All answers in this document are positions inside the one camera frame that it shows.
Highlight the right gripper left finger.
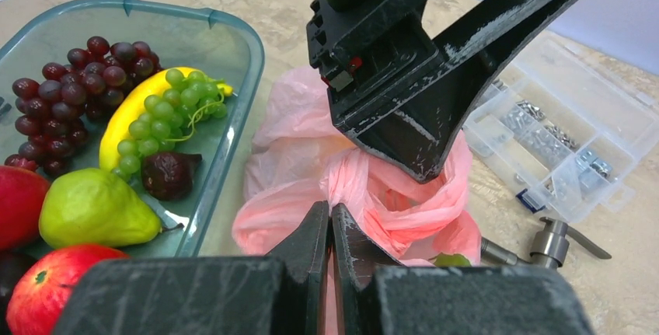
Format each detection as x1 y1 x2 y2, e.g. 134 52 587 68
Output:
54 201 330 334

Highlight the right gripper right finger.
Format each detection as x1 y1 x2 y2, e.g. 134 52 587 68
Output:
331 204 594 334

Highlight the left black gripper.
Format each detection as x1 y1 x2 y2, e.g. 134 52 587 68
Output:
307 0 578 183

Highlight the pink plastic bag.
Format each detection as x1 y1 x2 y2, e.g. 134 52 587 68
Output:
232 66 481 266

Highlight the green fake pear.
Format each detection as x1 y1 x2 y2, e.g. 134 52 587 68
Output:
38 168 185 249

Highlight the yellow fake banana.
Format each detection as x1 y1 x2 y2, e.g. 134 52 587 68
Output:
99 66 235 173

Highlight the clear screw organizer box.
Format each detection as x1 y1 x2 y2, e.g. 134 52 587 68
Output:
463 33 658 223

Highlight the dark fig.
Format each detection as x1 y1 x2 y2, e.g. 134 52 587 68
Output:
141 152 203 201

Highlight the metal pump nozzle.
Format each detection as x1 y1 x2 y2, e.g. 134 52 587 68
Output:
480 217 612 270

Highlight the green grape bunch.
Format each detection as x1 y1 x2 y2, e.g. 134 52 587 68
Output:
110 68 229 181

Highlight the red apple right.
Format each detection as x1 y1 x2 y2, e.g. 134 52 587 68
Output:
5 244 129 335

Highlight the red apple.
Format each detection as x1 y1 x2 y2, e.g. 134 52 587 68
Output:
5 244 129 335
1 166 50 251

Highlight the dark plum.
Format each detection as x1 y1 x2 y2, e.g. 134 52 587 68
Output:
1 251 37 319

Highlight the teal plastic container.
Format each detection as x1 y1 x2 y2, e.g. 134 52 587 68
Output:
1 0 264 257

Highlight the red apple left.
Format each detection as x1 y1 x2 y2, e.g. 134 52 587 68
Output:
1 166 50 251

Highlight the purple grape bunch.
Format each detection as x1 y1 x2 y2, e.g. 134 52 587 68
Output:
4 36 162 177

